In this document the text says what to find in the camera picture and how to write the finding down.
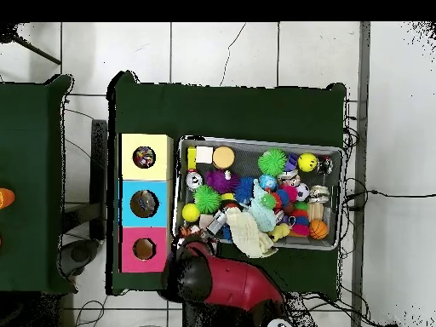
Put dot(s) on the silver mesh bin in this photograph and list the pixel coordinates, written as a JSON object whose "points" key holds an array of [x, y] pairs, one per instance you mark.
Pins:
{"points": [[248, 153]]}

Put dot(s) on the purple spiky monster toy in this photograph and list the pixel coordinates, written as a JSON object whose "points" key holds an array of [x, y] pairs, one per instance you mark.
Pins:
{"points": [[219, 182]]}

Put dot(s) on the green spiky rubber ball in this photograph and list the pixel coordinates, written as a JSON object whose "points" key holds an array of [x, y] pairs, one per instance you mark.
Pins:
{"points": [[272, 162], [207, 199]]}

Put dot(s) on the orange foam disc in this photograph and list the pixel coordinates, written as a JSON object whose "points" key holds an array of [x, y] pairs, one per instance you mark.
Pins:
{"points": [[223, 157]]}

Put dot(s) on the pale wooden cube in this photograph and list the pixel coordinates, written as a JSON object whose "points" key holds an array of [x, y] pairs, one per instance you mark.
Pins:
{"points": [[204, 155]]}

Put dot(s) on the yellow tennis ball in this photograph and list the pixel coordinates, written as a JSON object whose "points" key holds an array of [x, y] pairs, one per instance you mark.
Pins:
{"points": [[190, 212]]}

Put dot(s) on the light blue cloth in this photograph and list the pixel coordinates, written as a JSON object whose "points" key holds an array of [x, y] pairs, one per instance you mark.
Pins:
{"points": [[264, 214]]}

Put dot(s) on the cream waffle cloth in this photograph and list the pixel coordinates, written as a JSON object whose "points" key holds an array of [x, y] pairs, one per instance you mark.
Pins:
{"points": [[248, 235]]}

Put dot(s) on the yellow smiley ball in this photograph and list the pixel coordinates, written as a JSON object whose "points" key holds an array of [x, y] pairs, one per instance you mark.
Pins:
{"points": [[307, 162]]}

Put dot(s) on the orange object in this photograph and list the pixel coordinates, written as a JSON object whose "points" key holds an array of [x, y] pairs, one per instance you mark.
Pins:
{"points": [[5, 198]]}

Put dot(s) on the black tripod leg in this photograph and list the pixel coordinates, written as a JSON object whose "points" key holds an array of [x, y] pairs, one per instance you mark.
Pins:
{"points": [[34, 51]]}

